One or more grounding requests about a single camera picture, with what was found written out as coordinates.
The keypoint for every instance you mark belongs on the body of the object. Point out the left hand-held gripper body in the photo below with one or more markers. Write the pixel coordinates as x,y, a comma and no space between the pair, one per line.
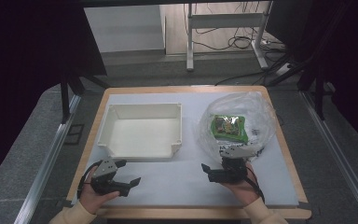
105,169

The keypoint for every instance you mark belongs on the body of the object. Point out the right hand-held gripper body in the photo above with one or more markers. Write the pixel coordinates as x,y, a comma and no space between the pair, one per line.
231,174

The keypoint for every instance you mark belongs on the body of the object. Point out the clear plastic bag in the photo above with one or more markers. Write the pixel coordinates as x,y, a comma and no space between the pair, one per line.
258,115

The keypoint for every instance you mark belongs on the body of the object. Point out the person's right hand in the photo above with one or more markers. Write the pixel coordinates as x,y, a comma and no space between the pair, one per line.
245,191

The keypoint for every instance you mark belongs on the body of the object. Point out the person's left hand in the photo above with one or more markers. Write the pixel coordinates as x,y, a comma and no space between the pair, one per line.
91,199

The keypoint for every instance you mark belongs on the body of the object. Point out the white plastic box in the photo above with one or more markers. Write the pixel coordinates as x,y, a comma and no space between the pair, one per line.
144,137

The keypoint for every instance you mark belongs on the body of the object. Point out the white table mat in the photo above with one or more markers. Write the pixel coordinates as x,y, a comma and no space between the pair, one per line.
174,186

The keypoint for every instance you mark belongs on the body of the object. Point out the wooden table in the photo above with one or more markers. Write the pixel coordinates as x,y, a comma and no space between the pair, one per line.
199,213

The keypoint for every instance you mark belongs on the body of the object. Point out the green snack packet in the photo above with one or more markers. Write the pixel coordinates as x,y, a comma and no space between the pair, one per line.
229,128

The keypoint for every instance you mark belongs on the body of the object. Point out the black metal stand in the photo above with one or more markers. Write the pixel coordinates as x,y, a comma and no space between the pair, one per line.
318,93
68,90

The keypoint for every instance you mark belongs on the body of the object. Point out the white power strip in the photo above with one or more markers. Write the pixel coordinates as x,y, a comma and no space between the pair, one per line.
283,69

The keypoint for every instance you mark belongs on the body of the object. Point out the dark curtain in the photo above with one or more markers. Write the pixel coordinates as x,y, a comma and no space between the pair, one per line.
24,62
348,62

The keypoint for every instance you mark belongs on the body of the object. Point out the aluminium rail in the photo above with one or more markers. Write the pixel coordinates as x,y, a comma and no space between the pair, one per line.
48,165
338,155

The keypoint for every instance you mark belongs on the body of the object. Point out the white metal desk frame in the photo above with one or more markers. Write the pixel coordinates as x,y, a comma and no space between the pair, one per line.
227,21

